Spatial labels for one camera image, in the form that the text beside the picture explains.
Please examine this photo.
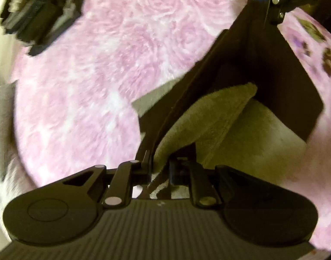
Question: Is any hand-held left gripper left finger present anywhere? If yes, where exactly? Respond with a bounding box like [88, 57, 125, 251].
[61, 149, 153, 209]

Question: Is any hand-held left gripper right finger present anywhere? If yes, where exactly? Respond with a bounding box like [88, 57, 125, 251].
[169, 157, 263, 209]

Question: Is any grey and black sweater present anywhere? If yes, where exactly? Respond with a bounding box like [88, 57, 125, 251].
[131, 0, 324, 199]

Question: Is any spotted blanket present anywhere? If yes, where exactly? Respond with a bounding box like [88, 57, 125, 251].
[290, 13, 331, 79]

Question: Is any pink rose blanket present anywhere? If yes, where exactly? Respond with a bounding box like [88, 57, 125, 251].
[8, 0, 331, 252]

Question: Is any grey cloth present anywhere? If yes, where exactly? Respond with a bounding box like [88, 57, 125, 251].
[0, 83, 18, 179]

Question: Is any black device at corner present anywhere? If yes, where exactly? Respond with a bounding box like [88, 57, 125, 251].
[0, 0, 83, 57]

